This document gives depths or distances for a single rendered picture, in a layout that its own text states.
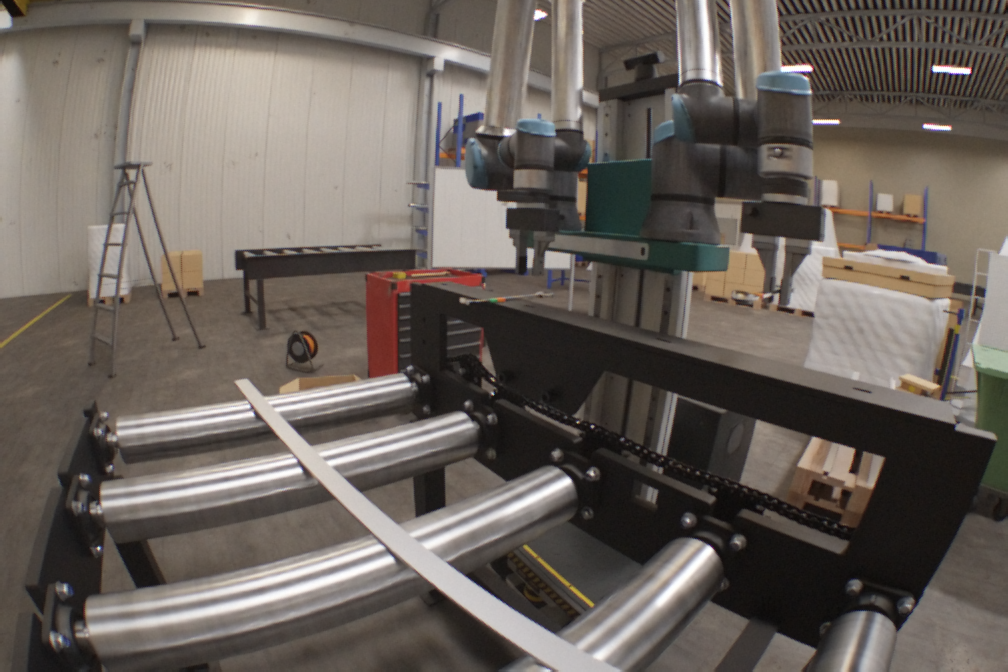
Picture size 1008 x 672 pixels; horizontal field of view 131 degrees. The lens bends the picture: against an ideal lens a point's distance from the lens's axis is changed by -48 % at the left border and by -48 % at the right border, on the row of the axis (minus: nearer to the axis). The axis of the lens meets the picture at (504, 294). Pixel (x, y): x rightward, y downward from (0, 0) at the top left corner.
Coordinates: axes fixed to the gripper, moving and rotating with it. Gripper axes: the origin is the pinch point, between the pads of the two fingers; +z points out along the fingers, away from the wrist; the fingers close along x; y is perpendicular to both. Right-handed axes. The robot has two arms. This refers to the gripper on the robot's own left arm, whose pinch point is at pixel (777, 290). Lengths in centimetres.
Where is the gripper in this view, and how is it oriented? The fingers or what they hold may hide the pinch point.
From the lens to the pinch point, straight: 72.0
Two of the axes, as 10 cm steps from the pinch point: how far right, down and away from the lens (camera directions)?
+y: -7.7, 0.8, -6.4
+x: 6.4, 1.5, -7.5
